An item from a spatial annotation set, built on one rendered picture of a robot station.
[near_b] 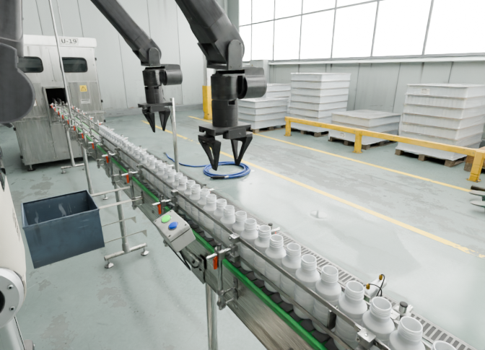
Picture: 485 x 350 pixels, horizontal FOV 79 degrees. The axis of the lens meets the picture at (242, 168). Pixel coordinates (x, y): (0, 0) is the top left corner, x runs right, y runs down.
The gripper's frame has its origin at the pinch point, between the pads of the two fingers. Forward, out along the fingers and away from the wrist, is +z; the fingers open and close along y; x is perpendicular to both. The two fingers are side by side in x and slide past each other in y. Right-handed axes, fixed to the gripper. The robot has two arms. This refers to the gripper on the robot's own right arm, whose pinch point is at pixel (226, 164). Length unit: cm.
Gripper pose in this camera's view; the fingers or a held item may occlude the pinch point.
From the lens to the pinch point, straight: 68.4
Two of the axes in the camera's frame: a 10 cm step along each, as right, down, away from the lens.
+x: -6.0, -2.5, 7.6
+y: 8.0, -2.0, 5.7
